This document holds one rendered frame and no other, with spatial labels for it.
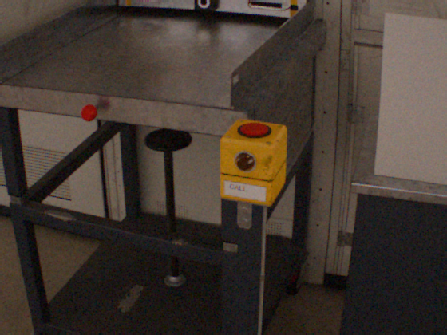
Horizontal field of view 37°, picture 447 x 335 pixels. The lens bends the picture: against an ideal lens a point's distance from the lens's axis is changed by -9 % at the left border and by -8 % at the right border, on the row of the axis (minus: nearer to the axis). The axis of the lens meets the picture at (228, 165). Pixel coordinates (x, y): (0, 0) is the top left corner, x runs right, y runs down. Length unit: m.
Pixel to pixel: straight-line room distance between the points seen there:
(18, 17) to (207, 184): 0.79
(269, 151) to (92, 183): 1.39
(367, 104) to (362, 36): 0.19
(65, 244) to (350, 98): 1.13
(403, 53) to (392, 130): 0.14
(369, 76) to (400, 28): 0.72
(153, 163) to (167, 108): 0.91
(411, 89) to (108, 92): 0.58
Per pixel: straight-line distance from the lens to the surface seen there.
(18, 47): 1.62
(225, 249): 1.45
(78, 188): 2.41
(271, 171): 1.04
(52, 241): 2.52
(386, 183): 1.27
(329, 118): 1.99
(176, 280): 1.96
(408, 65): 1.21
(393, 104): 1.23
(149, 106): 1.34
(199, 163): 2.17
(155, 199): 2.29
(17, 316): 2.19
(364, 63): 1.89
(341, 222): 2.13
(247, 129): 1.06
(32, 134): 2.42
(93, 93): 1.39
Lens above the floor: 1.34
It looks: 27 degrees down
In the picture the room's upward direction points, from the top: straight up
